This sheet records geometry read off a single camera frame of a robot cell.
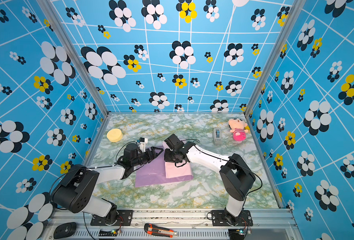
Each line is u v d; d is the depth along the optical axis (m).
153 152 0.79
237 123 1.04
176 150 0.65
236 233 0.70
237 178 0.45
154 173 0.89
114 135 1.05
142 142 0.83
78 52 0.87
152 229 0.69
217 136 1.02
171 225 0.73
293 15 0.71
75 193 0.44
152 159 0.79
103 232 0.72
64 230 0.68
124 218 0.74
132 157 0.72
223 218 0.73
